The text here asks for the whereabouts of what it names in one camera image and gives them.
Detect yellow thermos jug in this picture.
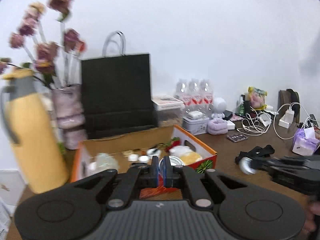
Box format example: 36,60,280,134
1,68,69,193

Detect person's right hand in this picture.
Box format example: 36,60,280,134
303,199,320,234

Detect brown leather bag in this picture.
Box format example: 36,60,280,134
278,88,300,122

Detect purple textured vase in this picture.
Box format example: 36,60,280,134
52,84,87,150

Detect clear container of grains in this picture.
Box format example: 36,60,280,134
157,108,183,127

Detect water bottle right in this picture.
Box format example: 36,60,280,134
200,79,213,115

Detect small yellowed eraser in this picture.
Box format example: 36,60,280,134
122,150,135,157

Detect round metal tin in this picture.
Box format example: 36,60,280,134
159,155,185,168

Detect iridescent plastic bag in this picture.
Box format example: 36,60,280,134
95,153,119,172

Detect water bottle middle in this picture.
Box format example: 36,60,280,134
188,79,203,111

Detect water bottle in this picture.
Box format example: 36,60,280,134
200,79,213,115
188,79,203,111
174,79,187,101

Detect tangled white cables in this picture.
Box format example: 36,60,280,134
236,102,313,140

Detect pink dried rose bouquet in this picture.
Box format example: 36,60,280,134
1,0,86,89

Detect pink snack packet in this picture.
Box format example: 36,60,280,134
248,87,267,111

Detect purple scrunchie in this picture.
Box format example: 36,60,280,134
207,118,228,135

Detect small white round lid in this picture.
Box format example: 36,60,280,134
239,157,256,175

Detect white round speaker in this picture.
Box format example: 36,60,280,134
211,97,227,119

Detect water bottle left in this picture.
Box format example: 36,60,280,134
174,79,187,101

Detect black paper shopping bag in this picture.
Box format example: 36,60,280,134
81,31,158,139

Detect white earbud case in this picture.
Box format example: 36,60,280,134
187,111,203,120

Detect red cardboard box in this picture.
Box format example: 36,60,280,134
70,125,218,201

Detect white charger adapter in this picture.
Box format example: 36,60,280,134
278,108,295,129

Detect white tin box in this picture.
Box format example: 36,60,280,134
182,117,209,135

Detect purple gift bag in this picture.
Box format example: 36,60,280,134
292,127,319,156

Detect yellow plush toy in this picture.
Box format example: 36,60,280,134
180,152,203,166

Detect white flat box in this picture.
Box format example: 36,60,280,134
151,95,184,111

